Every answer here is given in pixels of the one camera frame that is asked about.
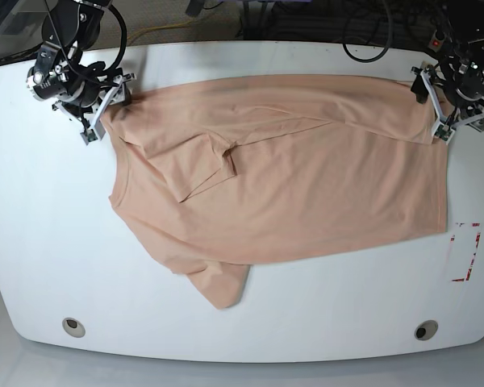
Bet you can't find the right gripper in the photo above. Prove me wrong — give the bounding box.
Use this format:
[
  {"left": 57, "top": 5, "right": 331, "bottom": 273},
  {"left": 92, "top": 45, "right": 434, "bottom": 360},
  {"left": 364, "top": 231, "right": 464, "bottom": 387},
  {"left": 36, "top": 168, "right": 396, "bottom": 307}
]
[{"left": 27, "top": 42, "right": 132, "bottom": 121}]

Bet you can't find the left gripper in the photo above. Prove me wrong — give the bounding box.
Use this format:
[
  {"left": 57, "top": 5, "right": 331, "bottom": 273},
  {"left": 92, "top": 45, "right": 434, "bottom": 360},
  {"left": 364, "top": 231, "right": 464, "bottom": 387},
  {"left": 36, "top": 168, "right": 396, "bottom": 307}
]
[{"left": 411, "top": 39, "right": 484, "bottom": 110}]

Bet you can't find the peach T-shirt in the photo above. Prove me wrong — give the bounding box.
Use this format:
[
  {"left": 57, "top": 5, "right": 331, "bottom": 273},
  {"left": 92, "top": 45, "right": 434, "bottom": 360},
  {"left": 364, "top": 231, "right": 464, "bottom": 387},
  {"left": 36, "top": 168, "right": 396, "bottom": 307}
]
[{"left": 102, "top": 74, "right": 448, "bottom": 309}]

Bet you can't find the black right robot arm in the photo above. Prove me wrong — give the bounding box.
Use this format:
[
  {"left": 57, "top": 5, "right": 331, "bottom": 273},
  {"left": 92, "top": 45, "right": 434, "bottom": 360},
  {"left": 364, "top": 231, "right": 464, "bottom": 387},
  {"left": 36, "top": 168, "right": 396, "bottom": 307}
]
[{"left": 27, "top": 1, "right": 127, "bottom": 123}]

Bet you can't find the white power strip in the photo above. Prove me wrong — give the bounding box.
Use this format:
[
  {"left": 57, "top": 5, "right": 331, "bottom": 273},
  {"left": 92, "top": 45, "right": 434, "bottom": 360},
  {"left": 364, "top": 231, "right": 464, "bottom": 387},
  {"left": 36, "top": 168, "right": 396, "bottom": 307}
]
[{"left": 428, "top": 32, "right": 445, "bottom": 52}]

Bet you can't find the red tape rectangle marker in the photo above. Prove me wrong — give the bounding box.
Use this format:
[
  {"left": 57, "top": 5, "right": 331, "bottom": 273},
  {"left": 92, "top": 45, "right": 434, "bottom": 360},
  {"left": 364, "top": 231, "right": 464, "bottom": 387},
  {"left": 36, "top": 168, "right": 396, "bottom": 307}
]
[{"left": 446, "top": 223, "right": 482, "bottom": 283}]

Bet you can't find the left table grommet hole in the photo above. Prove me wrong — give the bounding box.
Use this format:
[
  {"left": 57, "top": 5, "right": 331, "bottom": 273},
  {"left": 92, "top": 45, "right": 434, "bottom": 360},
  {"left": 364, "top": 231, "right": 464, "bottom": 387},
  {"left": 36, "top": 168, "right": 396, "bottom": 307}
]
[{"left": 62, "top": 318, "right": 86, "bottom": 338}]

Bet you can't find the table grommet hole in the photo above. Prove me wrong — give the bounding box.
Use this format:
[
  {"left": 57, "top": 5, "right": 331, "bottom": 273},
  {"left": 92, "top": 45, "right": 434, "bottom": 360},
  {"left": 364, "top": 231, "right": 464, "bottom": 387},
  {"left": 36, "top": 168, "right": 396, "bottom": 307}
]
[
  {"left": 62, "top": 318, "right": 86, "bottom": 338},
  {"left": 414, "top": 320, "right": 439, "bottom": 341}
]

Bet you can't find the right table grommet hole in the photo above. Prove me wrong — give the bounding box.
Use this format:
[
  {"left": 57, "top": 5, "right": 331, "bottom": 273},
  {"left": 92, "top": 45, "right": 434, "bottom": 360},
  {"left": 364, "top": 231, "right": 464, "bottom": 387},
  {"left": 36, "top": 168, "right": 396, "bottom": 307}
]
[{"left": 414, "top": 320, "right": 439, "bottom": 341}]

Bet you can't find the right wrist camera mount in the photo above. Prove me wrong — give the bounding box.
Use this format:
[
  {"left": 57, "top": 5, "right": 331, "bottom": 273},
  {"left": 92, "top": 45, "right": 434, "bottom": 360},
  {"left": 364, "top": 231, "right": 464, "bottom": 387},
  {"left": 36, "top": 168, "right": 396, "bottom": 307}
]
[{"left": 52, "top": 73, "right": 136, "bottom": 145}]

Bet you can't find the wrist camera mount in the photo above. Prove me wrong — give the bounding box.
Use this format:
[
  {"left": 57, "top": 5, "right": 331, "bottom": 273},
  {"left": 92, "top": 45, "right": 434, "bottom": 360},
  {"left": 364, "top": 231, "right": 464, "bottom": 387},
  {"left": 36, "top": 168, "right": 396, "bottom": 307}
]
[
  {"left": 411, "top": 64, "right": 484, "bottom": 143},
  {"left": 52, "top": 73, "right": 136, "bottom": 145}
]

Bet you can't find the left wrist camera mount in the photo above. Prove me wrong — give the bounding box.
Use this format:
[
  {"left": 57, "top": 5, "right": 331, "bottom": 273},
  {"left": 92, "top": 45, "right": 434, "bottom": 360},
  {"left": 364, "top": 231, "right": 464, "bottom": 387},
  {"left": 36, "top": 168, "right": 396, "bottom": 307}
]
[{"left": 411, "top": 64, "right": 484, "bottom": 143}]

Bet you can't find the yellow cable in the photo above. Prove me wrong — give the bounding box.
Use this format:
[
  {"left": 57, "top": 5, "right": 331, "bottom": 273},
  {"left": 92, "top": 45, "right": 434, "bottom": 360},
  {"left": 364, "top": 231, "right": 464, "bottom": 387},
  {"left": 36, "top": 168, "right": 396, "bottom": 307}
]
[{"left": 124, "top": 15, "right": 202, "bottom": 46}]

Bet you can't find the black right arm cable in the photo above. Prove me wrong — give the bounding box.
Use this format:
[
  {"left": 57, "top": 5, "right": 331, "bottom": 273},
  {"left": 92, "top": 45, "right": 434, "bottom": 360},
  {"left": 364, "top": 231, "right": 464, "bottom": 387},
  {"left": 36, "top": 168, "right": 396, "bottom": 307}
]
[{"left": 100, "top": 0, "right": 129, "bottom": 80}]

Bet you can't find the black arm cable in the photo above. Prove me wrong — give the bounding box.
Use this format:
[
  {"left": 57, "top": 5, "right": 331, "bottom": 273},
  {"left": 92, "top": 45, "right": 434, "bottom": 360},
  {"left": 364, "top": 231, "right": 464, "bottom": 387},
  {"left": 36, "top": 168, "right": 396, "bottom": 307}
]
[
  {"left": 341, "top": 0, "right": 394, "bottom": 65},
  {"left": 100, "top": 0, "right": 129, "bottom": 80}
]

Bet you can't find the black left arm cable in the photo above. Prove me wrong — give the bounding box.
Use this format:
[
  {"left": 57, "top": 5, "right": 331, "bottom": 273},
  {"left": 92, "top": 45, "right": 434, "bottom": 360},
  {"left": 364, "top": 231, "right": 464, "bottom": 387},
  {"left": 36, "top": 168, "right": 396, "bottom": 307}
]
[{"left": 341, "top": 0, "right": 394, "bottom": 65}]

